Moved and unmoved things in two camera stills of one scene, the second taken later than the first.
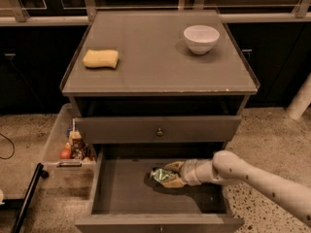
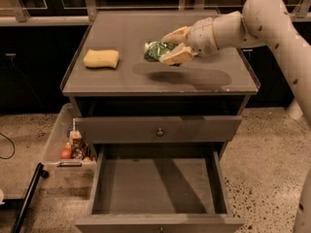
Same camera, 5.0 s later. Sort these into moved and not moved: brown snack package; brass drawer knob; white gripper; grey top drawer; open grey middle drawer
Moved: white gripper
Not moved: brass drawer knob; open grey middle drawer; brown snack package; grey top drawer
